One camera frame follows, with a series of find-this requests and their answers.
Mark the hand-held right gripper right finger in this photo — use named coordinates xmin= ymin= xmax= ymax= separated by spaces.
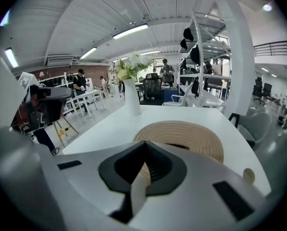
xmin=133 ymin=141 xmax=275 ymax=231

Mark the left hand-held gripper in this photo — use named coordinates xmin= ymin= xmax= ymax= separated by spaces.
xmin=11 ymin=72 xmax=73 ymax=134

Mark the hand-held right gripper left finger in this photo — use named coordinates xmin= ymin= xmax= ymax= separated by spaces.
xmin=53 ymin=141 xmax=148 ymax=231

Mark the white desk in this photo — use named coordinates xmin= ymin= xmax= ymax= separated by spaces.
xmin=70 ymin=89 xmax=106 ymax=119

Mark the white table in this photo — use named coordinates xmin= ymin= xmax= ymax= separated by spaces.
xmin=61 ymin=104 xmax=272 ymax=198

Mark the white vase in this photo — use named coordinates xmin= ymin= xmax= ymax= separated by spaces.
xmin=122 ymin=77 xmax=142 ymax=116

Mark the flower bouquet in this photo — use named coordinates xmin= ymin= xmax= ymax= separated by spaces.
xmin=108 ymin=52 xmax=158 ymax=84

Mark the black office chair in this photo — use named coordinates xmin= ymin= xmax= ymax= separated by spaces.
xmin=140 ymin=73 xmax=164 ymax=105
xmin=252 ymin=77 xmax=274 ymax=104

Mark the white plastic chair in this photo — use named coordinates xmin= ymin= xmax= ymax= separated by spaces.
xmin=162 ymin=82 xmax=194 ymax=107

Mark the white metal shelf rack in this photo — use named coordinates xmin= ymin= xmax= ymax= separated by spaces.
xmin=178 ymin=8 xmax=232 ymax=106

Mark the dark metal railing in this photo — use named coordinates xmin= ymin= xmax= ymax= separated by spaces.
xmin=253 ymin=40 xmax=287 ymax=57

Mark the round table cable grommet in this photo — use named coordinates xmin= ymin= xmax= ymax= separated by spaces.
xmin=243 ymin=167 xmax=256 ymax=184

